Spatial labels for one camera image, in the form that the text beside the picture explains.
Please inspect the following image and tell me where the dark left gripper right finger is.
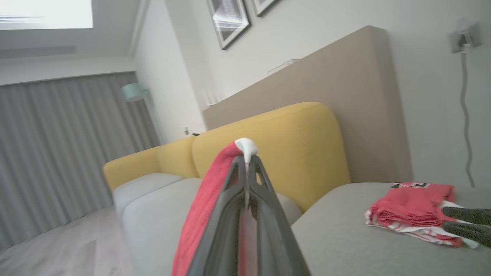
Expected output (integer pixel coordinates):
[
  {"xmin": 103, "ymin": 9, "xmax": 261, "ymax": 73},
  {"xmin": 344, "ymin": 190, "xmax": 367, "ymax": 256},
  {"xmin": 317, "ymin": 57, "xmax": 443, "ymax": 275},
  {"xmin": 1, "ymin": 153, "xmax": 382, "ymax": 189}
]
[{"xmin": 246, "ymin": 155, "xmax": 312, "ymax": 276}]

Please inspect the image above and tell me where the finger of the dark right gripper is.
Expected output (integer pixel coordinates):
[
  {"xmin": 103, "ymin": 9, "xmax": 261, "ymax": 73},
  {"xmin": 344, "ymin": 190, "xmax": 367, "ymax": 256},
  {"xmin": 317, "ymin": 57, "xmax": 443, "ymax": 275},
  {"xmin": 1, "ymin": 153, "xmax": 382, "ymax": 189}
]
[
  {"xmin": 442, "ymin": 222, "xmax": 491, "ymax": 248},
  {"xmin": 442, "ymin": 207, "xmax": 491, "ymax": 226}
]

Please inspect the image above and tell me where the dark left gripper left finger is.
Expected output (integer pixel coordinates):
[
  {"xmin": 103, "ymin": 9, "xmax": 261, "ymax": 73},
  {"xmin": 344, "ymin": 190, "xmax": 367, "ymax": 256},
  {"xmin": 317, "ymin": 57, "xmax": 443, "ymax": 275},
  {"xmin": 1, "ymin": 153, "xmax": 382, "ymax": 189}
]
[{"xmin": 186, "ymin": 155, "xmax": 248, "ymax": 276}]

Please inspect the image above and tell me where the red white sports jersey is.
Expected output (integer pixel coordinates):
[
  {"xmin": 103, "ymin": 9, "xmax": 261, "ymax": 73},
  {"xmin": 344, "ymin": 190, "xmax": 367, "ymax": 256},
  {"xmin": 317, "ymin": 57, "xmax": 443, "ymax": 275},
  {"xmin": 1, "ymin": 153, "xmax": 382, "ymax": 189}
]
[
  {"xmin": 364, "ymin": 182, "xmax": 480, "ymax": 250},
  {"xmin": 171, "ymin": 138, "xmax": 258, "ymax": 276}
]

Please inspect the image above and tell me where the grey sofa seat cushion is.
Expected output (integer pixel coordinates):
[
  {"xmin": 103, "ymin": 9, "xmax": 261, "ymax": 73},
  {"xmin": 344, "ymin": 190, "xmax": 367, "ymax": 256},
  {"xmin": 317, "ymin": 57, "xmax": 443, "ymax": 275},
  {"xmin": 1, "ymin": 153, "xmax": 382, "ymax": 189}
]
[
  {"xmin": 122, "ymin": 177, "xmax": 303, "ymax": 276},
  {"xmin": 112, "ymin": 172, "xmax": 185, "ymax": 219}
]

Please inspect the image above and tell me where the large grey sofa seat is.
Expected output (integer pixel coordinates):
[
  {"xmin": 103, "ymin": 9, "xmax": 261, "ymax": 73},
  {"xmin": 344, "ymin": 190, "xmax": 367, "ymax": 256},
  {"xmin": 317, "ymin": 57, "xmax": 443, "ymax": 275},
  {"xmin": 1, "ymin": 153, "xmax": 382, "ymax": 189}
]
[{"xmin": 291, "ymin": 182, "xmax": 491, "ymax": 276}]

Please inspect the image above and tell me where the wide yellow sofa backrest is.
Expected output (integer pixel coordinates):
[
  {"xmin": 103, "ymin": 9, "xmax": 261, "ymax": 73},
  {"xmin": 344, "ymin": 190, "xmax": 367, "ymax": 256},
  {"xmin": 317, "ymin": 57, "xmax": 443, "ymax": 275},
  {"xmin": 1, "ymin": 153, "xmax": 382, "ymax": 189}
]
[{"xmin": 191, "ymin": 102, "xmax": 351, "ymax": 213}]

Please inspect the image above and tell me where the narrow yellow sofa backrest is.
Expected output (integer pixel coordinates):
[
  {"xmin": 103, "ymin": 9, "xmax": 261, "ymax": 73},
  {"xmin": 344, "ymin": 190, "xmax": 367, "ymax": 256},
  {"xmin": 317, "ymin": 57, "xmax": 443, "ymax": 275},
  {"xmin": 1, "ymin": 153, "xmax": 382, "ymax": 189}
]
[{"xmin": 102, "ymin": 136, "xmax": 200, "ymax": 192}]

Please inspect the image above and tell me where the beige partition panel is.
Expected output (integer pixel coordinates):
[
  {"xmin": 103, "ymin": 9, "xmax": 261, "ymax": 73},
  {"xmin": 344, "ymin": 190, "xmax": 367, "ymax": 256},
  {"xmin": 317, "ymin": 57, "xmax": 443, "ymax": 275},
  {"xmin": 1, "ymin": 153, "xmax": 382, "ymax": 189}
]
[{"xmin": 202, "ymin": 25, "xmax": 414, "ymax": 184}]

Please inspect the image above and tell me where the mint green floor lamp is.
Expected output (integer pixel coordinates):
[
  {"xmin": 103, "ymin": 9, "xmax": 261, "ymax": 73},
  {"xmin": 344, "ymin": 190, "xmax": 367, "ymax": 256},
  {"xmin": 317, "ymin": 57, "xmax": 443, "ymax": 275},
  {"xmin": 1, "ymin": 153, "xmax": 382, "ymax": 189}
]
[{"xmin": 122, "ymin": 82, "xmax": 161, "ymax": 142}]

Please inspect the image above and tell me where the grey curtain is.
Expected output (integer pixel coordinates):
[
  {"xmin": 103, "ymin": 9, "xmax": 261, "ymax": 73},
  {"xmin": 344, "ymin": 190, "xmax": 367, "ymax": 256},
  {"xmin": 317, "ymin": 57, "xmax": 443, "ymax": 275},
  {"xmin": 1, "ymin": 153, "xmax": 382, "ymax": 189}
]
[{"xmin": 0, "ymin": 71, "xmax": 161, "ymax": 251}]

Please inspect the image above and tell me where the bright ceiling light panel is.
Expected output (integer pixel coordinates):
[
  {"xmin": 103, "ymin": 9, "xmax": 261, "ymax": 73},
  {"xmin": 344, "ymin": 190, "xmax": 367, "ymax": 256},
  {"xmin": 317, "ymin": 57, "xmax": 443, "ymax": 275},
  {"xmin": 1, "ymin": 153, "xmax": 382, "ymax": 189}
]
[{"xmin": 0, "ymin": 0, "xmax": 94, "ymax": 30}]

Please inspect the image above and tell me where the grey wall cable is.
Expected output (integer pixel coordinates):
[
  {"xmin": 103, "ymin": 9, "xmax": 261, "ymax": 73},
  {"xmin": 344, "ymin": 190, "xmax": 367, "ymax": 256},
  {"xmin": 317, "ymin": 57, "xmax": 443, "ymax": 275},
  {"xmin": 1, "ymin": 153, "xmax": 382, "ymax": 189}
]
[{"xmin": 460, "ymin": 52, "xmax": 476, "ymax": 188}]

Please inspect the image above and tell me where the grey wall socket with plug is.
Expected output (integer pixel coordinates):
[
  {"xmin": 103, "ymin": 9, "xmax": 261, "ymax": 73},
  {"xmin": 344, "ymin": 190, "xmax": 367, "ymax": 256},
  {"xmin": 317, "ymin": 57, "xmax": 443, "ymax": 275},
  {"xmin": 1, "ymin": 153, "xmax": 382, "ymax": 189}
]
[{"xmin": 450, "ymin": 21, "xmax": 482, "ymax": 54}]

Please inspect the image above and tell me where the large framed wall picture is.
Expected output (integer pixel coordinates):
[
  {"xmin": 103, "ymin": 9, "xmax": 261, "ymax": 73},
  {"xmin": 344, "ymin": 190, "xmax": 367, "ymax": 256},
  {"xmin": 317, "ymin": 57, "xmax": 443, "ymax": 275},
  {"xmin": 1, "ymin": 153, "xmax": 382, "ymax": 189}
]
[{"xmin": 206, "ymin": 0, "xmax": 252, "ymax": 50}]

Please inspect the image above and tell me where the small framed wall picture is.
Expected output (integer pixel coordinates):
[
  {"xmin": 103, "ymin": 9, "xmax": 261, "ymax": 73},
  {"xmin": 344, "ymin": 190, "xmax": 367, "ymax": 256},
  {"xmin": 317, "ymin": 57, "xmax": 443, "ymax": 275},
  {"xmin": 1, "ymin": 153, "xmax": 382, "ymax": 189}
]
[{"xmin": 251, "ymin": 0, "xmax": 282, "ymax": 18}]

